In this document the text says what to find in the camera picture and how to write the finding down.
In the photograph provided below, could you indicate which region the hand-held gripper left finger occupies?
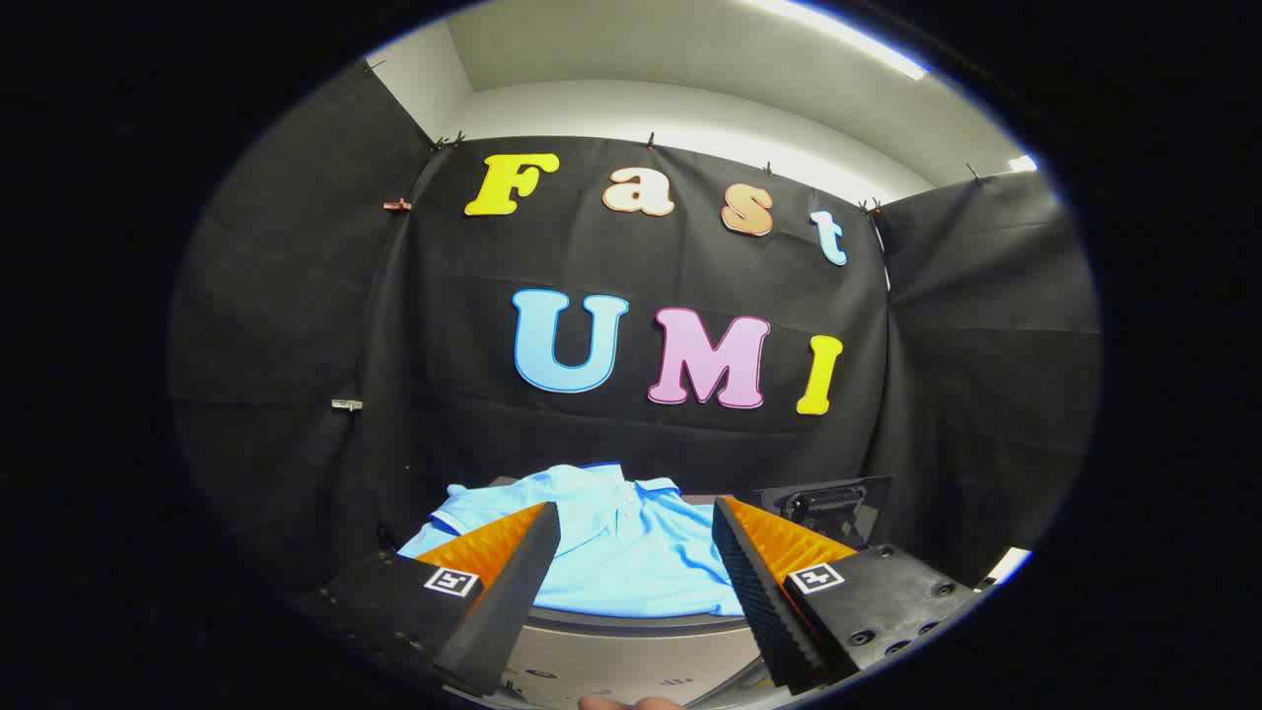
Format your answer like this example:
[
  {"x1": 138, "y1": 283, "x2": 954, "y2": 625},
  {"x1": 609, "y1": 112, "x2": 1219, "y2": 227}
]
[{"x1": 320, "y1": 501, "x2": 563, "y2": 699}]

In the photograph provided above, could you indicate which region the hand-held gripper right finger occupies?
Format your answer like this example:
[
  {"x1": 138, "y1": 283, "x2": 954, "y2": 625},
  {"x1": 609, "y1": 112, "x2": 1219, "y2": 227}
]
[{"x1": 712, "y1": 496, "x2": 982, "y2": 696}]

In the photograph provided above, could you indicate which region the light blue polo shirt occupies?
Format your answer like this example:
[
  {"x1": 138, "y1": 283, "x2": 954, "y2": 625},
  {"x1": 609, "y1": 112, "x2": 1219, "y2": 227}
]
[{"x1": 397, "y1": 461, "x2": 750, "y2": 619}]

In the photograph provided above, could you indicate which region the black backdrop cloth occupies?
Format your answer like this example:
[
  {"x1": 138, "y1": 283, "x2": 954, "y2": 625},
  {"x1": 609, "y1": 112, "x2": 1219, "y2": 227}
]
[{"x1": 168, "y1": 59, "x2": 1102, "y2": 603}]

